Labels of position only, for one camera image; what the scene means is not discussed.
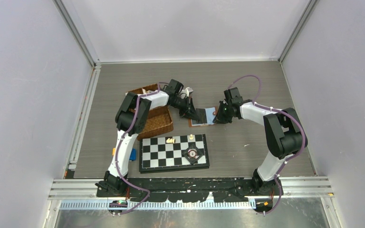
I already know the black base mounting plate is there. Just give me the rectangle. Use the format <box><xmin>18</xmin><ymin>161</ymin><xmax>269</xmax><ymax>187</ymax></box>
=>
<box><xmin>95</xmin><ymin>178</ymin><xmax>283</xmax><ymax>203</ymax></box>

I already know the fallen cream chess piece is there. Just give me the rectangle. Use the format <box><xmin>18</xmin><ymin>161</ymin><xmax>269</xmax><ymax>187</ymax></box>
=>
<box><xmin>165</xmin><ymin>138</ymin><xmax>176</xmax><ymax>144</ymax></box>

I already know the blue yellow toy truck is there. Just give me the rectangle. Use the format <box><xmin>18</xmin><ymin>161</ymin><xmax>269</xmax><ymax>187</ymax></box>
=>
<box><xmin>112</xmin><ymin>147</ymin><xmax>136</xmax><ymax>162</ymax></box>

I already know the brown woven basket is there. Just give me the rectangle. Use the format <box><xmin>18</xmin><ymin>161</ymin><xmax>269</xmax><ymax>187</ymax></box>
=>
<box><xmin>130</xmin><ymin>84</ymin><xmax>173</xmax><ymax>140</ymax></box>

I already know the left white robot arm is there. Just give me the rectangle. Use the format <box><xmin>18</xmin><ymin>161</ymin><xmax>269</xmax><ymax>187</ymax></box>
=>
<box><xmin>100</xmin><ymin>79</ymin><xmax>199</xmax><ymax>197</ymax></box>

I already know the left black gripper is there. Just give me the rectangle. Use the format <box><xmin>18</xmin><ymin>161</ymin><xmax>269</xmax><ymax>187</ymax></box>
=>
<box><xmin>171</xmin><ymin>96</ymin><xmax>200</xmax><ymax>122</ymax></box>

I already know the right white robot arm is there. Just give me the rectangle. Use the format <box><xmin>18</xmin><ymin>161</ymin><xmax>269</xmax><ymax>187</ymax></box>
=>
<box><xmin>213</xmin><ymin>87</ymin><xmax>308</xmax><ymax>195</ymax></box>

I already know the brown leather card holder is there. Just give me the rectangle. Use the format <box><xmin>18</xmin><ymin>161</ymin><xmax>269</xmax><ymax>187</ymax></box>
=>
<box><xmin>189</xmin><ymin>107</ymin><xmax>216</xmax><ymax>127</ymax></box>

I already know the black red round object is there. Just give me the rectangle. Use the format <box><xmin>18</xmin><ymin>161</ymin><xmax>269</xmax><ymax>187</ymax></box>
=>
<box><xmin>182</xmin><ymin>144</ymin><xmax>204</xmax><ymax>164</ymax></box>

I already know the black white chessboard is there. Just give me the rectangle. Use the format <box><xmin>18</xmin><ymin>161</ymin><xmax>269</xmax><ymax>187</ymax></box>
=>
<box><xmin>139</xmin><ymin>134</ymin><xmax>210</xmax><ymax>174</ymax></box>

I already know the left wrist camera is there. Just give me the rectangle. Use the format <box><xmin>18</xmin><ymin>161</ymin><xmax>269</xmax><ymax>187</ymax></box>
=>
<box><xmin>180</xmin><ymin>87</ymin><xmax>193</xmax><ymax>98</ymax></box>

